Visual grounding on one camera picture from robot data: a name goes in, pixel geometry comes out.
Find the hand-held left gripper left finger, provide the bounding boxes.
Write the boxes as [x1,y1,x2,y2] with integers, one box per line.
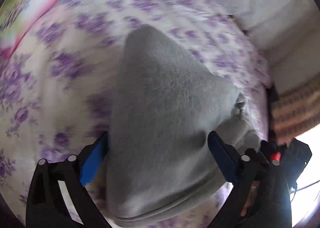
[26,131,110,228]

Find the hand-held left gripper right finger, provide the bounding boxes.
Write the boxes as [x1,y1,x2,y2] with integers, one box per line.
[207,131,293,228]

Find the grey pants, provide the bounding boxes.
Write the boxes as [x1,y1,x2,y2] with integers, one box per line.
[105,25,262,228]

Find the person's right hand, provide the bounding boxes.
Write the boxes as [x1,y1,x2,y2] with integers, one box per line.
[240,182,259,216]

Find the brown checked curtain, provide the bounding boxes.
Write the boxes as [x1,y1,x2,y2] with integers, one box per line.
[270,81,320,141]

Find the purple floral bed sheet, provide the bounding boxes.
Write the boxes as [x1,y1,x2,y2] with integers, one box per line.
[0,0,273,228]

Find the white lace cover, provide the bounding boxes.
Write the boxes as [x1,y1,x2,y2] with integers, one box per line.
[200,0,320,94]

